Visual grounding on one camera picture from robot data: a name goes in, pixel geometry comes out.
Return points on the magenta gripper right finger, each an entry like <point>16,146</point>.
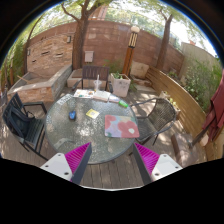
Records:
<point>153,166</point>

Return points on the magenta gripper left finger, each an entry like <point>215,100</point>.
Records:
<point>70,166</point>

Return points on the blue computer mouse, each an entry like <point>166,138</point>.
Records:
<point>72,115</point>

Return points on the floral mouse pad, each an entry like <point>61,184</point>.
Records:
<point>121,127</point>

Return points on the round glass patio table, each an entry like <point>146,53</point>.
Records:
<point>64,134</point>

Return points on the wicker chair on right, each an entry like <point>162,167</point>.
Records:
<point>160,119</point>

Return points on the yellow sticky note pad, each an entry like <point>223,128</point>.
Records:
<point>92,114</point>

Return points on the black chair on left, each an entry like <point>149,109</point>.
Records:
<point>28,130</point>

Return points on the magazine on table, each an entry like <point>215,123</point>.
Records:
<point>80,93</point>

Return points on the green bottle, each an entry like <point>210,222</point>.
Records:
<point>123,104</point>

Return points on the open book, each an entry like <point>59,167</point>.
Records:
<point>101,95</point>

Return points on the red folded patio umbrella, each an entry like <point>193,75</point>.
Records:
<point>215,117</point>

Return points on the stone raised planter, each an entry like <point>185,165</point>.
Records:
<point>43,91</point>

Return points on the clear plastic cup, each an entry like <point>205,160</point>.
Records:
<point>96,85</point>

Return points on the white square planter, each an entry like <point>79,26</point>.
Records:
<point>120,85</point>

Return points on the dark chair behind table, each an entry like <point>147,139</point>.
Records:
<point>90,72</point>

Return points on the right tree trunk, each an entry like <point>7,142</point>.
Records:
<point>165,40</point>

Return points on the tree trunk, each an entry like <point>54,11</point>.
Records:
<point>81,26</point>
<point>165,40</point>

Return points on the left tree trunk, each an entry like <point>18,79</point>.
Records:
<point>81,26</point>

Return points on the grey wall mailbox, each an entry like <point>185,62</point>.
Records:
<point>89,56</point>

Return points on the wooden lamp post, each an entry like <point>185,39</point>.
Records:
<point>130,50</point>

